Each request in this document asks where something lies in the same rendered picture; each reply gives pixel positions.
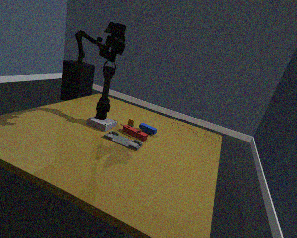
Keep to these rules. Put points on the red tapered block with square sockets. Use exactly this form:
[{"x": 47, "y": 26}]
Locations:
[{"x": 135, "y": 133}]

